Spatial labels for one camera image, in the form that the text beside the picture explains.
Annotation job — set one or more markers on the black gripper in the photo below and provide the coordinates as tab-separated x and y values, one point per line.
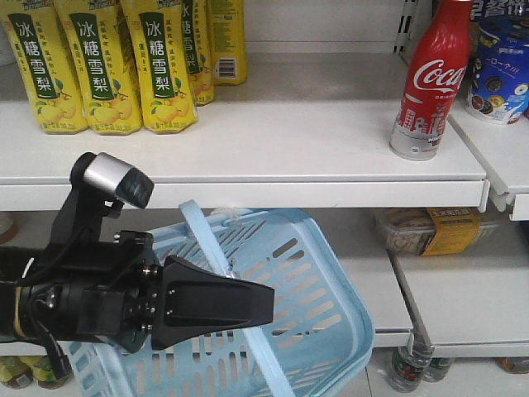
112	292

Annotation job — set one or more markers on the light blue plastic basket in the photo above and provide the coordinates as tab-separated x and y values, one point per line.
322	334

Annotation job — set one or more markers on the red aluminium coke bottle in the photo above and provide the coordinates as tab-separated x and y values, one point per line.
435	74

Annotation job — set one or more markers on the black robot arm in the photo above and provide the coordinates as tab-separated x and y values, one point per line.
8	289

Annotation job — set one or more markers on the white metal shelf unit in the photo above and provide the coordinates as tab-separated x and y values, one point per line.
309	128

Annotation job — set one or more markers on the yellow pear drink bottle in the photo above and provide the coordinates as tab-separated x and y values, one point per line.
226	24
101	47
196	45
45	62
167	99

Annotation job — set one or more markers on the clear water bottle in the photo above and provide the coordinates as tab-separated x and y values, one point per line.
408	364

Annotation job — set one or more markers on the boxed cracker pack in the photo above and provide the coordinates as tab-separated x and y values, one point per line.
434	231

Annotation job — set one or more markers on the blue oreo cup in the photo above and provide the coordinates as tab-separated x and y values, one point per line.
498	89

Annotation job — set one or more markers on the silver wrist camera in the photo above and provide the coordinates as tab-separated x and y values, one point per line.
119	180

